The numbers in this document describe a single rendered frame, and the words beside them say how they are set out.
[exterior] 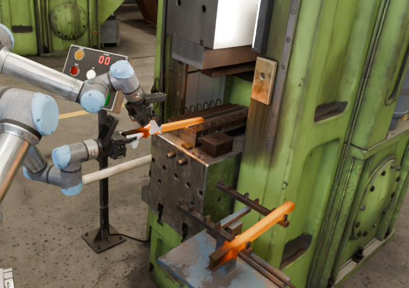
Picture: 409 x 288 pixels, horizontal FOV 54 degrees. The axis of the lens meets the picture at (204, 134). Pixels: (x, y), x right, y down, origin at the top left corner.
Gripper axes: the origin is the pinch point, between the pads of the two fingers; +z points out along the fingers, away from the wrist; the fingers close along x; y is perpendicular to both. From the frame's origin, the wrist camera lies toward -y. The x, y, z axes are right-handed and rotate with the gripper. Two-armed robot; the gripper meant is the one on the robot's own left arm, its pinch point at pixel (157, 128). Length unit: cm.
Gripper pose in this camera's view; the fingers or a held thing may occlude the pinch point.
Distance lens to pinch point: 171.1
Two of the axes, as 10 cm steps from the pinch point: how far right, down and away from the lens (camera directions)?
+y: -6.8, 6.4, -3.5
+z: 2.8, 6.7, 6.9
